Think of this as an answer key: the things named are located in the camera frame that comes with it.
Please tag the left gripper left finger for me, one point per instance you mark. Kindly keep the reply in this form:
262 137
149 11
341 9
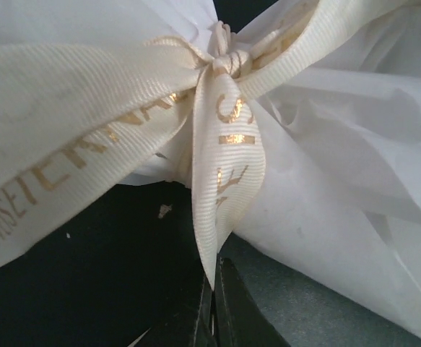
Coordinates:
202 331

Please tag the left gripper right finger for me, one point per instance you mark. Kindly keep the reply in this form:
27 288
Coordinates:
239 321

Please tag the white wrapping paper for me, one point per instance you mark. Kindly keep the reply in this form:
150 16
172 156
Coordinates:
341 195

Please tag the cream ribbon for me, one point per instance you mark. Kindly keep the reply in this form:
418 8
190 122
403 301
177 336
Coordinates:
91 90

